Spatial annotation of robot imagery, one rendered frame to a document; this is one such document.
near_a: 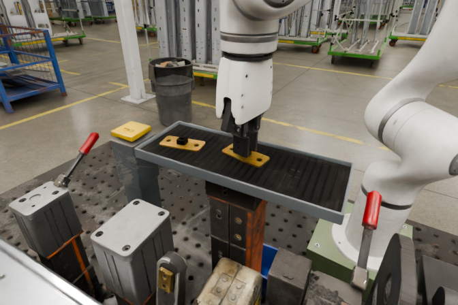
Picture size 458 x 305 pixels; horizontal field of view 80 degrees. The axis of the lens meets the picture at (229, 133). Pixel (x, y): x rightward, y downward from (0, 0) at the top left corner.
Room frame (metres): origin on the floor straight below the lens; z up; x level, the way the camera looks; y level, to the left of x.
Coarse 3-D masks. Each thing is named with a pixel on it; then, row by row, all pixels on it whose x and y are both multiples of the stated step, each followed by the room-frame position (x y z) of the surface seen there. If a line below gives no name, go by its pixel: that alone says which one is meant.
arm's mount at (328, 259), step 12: (348, 204) 0.69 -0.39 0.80; (324, 228) 0.59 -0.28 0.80; (408, 228) 0.59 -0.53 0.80; (312, 240) 0.54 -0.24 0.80; (324, 240) 0.55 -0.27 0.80; (312, 252) 0.51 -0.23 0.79; (324, 252) 0.51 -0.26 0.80; (336, 252) 0.51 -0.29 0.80; (312, 264) 0.52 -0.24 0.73; (324, 264) 0.49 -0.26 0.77; (336, 264) 0.48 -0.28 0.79; (348, 264) 0.47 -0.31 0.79; (336, 276) 0.48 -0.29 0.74; (348, 276) 0.46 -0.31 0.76; (372, 276) 0.44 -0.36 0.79
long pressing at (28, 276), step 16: (0, 240) 0.37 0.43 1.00; (0, 256) 0.34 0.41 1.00; (16, 256) 0.33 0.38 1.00; (0, 272) 0.30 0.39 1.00; (16, 272) 0.30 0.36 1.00; (32, 272) 0.30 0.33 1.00; (48, 272) 0.30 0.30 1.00; (0, 288) 0.28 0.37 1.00; (16, 288) 0.28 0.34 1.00; (32, 288) 0.28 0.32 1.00; (48, 288) 0.28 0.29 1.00; (64, 288) 0.27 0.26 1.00; (0, 304) 0.25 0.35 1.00; (16, 304) 0.25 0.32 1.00; (32, 304) 0.25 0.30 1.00; (48, 304) 0.25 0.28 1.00; (64, 304) 0.25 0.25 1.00; (80, 304) 0.25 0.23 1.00; (96, 304) 0.25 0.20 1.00
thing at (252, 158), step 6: (222, 150) 0.43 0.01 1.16; (228, 150) 0.43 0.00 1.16; (234, 156) 0.41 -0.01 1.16; (240, 156) 0.41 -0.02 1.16; (252, 156) 0.41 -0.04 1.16; (258, 156) 0.41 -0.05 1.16; (264, 156) 0.41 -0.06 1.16; (246, 162) 0.40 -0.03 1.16; (252, 162) 0.39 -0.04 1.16; (258, 162) 0.39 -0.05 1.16; (264, 162) 0.39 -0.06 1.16
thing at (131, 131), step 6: (126, 126) 0.54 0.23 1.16; (132, 126) 0.54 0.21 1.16; (138, 126) 0.54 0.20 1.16; (144, 126) 0.54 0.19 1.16; (150, 126) 0.54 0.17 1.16; (114, 132) 0.51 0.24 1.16; (120, 132) 0.51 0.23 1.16; (126, 132) 0.51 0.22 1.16; (132, 132) 0.51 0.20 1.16; (138, 132) 0.51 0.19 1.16; (144, 132) 0.53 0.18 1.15; (126, 138) 0.50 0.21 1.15; (132, 138) 0.49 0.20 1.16
